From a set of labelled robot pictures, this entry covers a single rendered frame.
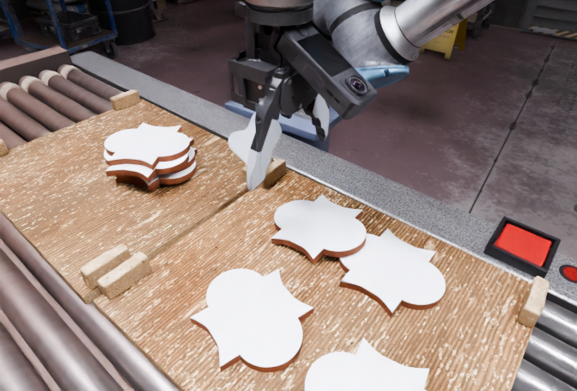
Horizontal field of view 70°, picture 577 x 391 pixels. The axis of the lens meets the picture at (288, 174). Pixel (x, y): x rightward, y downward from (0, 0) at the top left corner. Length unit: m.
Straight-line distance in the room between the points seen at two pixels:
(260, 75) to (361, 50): 0.39
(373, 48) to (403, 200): 0.30
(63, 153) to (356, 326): 0.59
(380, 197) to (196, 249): 0.30
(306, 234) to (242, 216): 0.11
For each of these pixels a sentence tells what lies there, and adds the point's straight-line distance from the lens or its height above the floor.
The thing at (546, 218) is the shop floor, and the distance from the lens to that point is 2.34.
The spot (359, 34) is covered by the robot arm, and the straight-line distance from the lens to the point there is 0.84.
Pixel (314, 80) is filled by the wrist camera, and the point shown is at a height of 1.17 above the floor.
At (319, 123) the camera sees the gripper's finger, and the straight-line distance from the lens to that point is 0.55.
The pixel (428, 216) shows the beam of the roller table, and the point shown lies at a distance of 0.67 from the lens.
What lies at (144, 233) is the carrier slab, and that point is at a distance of 0.61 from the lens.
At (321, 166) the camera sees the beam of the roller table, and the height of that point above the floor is 0.91.
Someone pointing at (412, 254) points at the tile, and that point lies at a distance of 0.55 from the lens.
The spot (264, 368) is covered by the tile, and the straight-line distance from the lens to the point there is 0.45.
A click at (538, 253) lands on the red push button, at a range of 0.65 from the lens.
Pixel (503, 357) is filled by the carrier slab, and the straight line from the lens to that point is 0.51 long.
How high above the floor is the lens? 1.34
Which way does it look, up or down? 36 degrees down
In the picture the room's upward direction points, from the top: straight up
